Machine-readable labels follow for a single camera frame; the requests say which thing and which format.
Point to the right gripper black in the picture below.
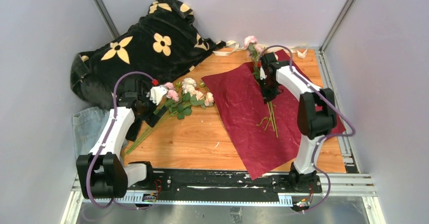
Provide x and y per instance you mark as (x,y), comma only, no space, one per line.
(269,89)

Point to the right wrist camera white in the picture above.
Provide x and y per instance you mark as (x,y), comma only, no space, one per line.
(262,74)

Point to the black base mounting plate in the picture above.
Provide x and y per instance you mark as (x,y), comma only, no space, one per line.
(222,186)

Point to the light blue denim cloth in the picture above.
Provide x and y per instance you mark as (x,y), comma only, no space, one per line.
(88,125)

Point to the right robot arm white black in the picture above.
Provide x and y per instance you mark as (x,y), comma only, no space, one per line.
(316,116)

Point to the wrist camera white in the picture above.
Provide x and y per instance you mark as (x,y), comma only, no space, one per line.
(156,94)
(262,74)

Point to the black blanket cream flowers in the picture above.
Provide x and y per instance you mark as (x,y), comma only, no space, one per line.
(161,47)

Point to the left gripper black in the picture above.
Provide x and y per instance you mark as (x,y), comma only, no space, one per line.
(149,112)

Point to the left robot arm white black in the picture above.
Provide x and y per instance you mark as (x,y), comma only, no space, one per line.
(100,171)

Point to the aluminium frame rail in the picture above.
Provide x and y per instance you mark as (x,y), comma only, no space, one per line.
(333,185)

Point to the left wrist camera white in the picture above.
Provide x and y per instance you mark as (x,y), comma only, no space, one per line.
(156,94)

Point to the pink fake flower stem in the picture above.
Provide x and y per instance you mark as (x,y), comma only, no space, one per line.
(254,51)
(180,110)
(134,130)

